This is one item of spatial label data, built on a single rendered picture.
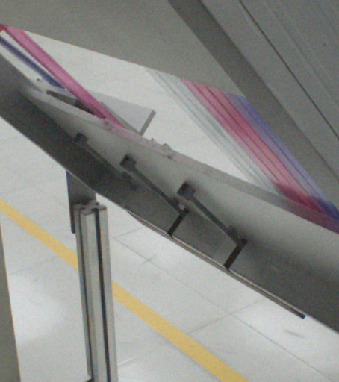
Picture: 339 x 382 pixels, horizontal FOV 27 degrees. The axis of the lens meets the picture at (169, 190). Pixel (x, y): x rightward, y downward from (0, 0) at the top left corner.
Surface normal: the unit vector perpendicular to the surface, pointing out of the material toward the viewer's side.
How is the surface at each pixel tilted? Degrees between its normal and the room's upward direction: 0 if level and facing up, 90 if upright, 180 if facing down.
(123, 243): 0
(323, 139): 90
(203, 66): 132
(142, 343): 0
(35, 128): 90
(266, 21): 90
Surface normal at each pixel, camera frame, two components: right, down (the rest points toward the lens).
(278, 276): -0.56, -0.51
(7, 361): 0.66, 0.28
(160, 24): -0.58, 0.80
